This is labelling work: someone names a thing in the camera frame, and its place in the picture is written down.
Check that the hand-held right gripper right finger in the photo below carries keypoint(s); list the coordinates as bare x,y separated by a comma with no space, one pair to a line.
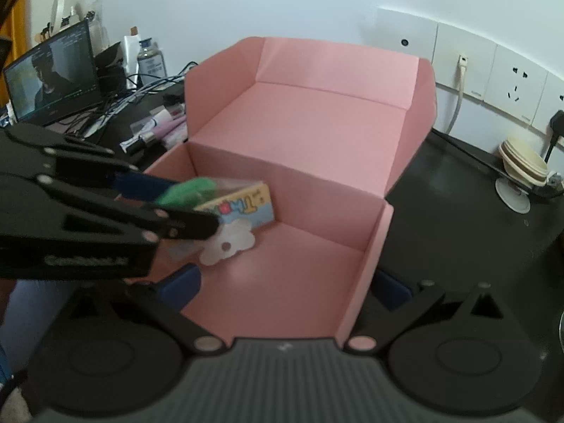
391,291

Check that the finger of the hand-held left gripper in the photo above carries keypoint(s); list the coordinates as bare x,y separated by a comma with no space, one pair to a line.
194,225
141,187

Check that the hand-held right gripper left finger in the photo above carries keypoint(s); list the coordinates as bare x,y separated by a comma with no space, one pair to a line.
180,285

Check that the clear packet with green toy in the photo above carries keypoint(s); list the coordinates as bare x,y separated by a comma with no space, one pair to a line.
246,205

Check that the pink cardboard box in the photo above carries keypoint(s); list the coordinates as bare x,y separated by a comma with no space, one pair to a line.
308,141

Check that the black desktop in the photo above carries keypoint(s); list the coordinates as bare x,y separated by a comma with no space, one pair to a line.
462,238

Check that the black speaker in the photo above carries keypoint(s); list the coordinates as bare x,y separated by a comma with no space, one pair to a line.
110,70

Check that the clear bottle blue label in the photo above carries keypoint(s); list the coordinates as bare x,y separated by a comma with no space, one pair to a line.
152,64

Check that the white tube orange cap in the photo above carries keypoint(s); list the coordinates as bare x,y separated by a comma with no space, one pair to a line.
131,57

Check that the laptop screen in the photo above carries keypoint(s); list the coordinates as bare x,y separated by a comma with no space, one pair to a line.
53,79

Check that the white round stand base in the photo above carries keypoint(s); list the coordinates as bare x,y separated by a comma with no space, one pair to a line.
513,196

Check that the small grey clip device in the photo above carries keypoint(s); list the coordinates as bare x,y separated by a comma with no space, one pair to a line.
548,185

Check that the white round mirror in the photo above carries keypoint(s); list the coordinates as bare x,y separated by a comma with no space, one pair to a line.
57,11

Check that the yellow curtain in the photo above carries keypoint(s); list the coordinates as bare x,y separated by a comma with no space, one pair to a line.
17,22

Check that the black power plug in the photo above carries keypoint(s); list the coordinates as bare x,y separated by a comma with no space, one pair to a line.
556,127

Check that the white wall power socket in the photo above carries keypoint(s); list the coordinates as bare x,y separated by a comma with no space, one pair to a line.
515,83
553,97

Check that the white network wall socket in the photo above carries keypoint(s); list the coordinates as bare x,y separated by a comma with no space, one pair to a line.
478,61

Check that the wall socket strip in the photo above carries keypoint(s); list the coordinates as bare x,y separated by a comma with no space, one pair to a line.
405,44

